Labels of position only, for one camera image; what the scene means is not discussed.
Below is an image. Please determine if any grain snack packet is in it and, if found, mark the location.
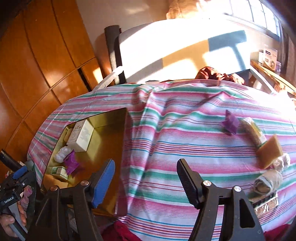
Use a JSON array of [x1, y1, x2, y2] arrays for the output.
[[250, 192, 279, 218]]

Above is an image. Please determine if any small green white carton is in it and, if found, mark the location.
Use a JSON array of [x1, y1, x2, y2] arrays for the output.
[[50, 166, 68, 181]]

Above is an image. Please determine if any clear plastic bag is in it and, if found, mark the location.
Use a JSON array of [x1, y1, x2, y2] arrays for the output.
[[54, 146, 73, 163]]

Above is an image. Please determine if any cream tea carton box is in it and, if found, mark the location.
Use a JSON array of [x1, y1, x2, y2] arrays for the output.
[[66, 119, 94, 152]]

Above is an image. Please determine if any white plastic bag ball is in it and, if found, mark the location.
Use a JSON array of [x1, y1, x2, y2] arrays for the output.
[[273, 153, 291, 172]]

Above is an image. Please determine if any packaged bread snack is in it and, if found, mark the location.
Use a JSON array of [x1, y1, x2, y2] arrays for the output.
[[240, 117, 267, 148]]

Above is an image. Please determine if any large yellow sponge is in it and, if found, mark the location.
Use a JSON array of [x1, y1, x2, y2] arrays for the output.
[[43, 174, 69, 190]]

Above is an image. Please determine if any square yellow sponge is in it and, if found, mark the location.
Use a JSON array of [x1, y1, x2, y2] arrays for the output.
[[64, 128, 73, 142]]

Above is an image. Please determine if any person's left hand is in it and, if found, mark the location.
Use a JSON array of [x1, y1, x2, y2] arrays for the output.
[[0, 185, 33, 238]]

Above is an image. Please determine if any red blanket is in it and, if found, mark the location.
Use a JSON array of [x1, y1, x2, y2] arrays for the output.
[[105, 221, 141, 241]]

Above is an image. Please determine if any rolled white sock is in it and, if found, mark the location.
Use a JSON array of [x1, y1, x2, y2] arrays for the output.
[[253, 169, 282, 196]]

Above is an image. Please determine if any gold tin box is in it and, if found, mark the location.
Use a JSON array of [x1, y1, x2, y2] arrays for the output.
[[67, 108, 132, 217]]

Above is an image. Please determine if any upright yellow sponge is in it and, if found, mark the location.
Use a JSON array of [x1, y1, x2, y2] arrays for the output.
[[256, 134, 283, 169]]

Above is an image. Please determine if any striped bed sheet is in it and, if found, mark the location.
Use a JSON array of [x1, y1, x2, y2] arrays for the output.
[[27, 80, 295, 240]]

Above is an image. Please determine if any purple foil wrapper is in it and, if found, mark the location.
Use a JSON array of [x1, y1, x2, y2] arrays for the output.
[[221, 110, 239, 135]]

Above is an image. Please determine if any wooden wardrobe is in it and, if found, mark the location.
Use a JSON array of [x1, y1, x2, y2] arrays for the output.
[[1, 1, 103, 161]]

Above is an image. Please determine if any wooden side table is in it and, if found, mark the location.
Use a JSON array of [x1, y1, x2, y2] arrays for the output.
[[250, 60, 295, 96]]

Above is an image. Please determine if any dark red clothes heap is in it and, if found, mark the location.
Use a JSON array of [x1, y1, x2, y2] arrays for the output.
[[195, 66, 244, 85]]

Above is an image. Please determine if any sunlit bed mattress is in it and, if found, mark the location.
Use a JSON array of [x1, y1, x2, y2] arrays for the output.
[[118, 18, 250, 83]]

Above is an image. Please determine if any white blue product box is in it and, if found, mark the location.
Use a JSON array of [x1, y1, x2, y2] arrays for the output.
[[263, 45, 278, 71]]

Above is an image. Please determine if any orange patterned pillow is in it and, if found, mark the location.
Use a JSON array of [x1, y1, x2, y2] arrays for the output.
[[166, 0, 210, 20]]

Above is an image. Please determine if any dark bed headboard post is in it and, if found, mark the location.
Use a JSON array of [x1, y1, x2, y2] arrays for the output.
[[104, 25, 122, 71]]

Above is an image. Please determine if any window frame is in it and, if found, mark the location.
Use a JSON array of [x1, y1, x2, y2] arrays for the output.
[[221, 0, 280, 37]]

